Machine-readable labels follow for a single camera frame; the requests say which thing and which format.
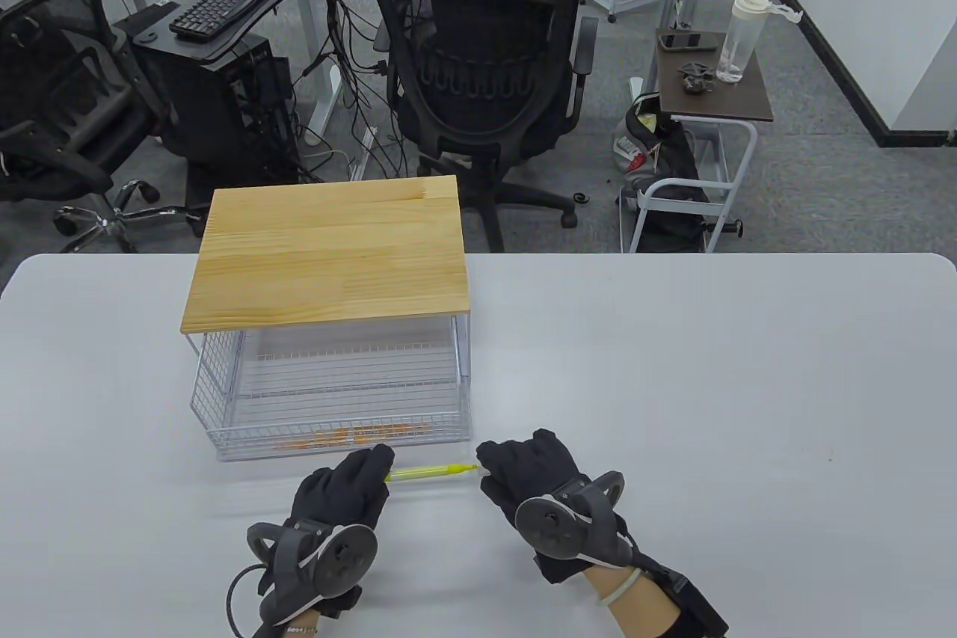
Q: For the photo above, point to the person's left hand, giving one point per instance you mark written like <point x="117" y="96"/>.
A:
<point x="344" y="492"/>

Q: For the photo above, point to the person's right hand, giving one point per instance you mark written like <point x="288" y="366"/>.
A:
<point x="538" y="466"/>

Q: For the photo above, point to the yellow double-ended highlighter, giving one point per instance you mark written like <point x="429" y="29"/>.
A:
<point x="434" y="473"/>

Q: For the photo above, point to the person's left forearm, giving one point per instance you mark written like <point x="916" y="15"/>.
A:
<point x="303" y="619"/>

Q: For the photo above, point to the white bangle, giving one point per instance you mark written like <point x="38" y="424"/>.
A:
<point x="620" y="591"/>

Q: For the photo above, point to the black bag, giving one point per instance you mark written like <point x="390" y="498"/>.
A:
<point x="673" y="159"/>

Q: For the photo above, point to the black computer tower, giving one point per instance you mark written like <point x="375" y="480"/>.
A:
<point x="224" y="114"/>

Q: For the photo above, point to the black mesh office chair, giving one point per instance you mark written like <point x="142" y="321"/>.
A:
<point x="478" y="69"/>
<point x="52" y="69"/>

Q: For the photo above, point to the brown-topped white side table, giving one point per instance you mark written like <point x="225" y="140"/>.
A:
<point x="740" y="99"/>

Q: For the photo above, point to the small black object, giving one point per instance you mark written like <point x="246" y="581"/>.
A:
<point x="697" y="78"/>

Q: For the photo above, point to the black smartphone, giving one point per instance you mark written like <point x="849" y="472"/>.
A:
<point x="682" y="40"/>

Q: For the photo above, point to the clear water bottle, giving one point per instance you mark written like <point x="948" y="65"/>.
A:
<point x="736" y="40"/>

